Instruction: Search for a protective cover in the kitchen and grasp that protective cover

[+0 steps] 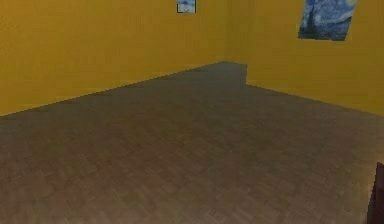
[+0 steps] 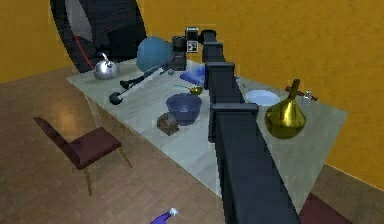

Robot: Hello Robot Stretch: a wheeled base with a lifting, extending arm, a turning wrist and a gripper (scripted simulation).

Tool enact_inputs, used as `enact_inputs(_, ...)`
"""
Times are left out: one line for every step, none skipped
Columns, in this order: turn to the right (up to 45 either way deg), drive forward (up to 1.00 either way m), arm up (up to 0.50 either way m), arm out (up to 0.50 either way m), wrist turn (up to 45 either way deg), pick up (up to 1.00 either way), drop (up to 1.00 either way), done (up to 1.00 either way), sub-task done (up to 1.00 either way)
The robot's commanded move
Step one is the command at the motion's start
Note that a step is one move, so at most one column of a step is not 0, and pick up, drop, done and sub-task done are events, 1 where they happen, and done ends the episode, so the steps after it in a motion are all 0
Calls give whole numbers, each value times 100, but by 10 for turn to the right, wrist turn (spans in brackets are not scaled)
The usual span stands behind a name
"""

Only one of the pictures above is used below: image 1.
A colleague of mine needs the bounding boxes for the small blue framed picture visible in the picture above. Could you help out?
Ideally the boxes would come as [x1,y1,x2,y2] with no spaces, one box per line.
[176,0,197,15]

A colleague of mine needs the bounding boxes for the dark red brown furniture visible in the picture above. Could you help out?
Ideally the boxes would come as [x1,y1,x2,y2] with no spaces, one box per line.
[366,161,384,224]

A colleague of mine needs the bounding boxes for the large blue swirl painting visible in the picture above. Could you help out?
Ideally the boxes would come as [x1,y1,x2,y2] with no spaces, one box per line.
[297,0,359,42]

